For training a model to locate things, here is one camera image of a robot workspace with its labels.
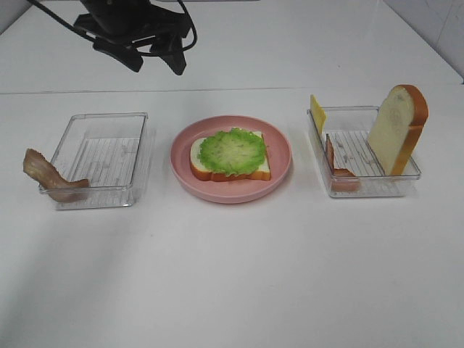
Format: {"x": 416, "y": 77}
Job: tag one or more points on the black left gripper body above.
{"x": 121, "y": 22}

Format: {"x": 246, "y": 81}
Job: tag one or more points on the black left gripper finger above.
{"x": 169, "y": 49}
{"x": 127, "y": 56}

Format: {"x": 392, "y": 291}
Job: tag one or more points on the green lettuce leaf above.
{"x": 232, "y": 152}

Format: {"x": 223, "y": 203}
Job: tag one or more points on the bacon strip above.
{"x": 39, "y": 169}
{"x": 343, "y": 180}

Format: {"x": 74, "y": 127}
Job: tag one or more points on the bread slice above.
{"x": 397, "y": 128}
{"x": 262, "y": 172}

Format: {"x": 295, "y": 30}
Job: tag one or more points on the yellow cheese slice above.
{"x": 318, "y": 114}

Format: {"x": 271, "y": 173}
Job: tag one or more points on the left clear plastic tray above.
{"x": 112, "y": 151}

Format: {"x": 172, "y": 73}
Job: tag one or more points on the clear plastic tray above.
{"x": 112, "y": 151}
{"x": 348, "y": 128}

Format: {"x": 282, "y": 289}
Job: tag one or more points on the pink round plate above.
{"x": 232, "y": 192}

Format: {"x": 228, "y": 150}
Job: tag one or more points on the right clear plastic tray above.
{"x": 348, "y": 128}

